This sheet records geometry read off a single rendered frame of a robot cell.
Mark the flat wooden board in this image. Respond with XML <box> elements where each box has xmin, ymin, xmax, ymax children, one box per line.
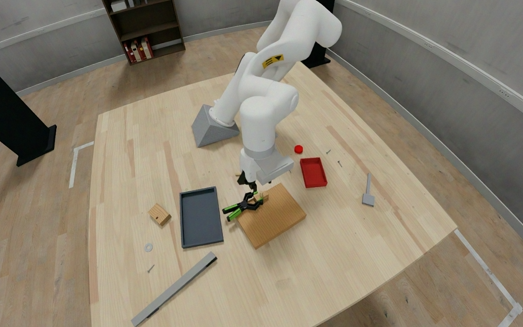
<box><xmin>235</xmin><ymin>183</ymin><xmax>307</xmax><ymax>250</ymax></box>

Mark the red shallow tray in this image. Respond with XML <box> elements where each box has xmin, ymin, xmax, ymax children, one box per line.
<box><xmin>300</xmin><ymin>157</ymin><xmax>328</xmax><ymax>188</ymax></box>

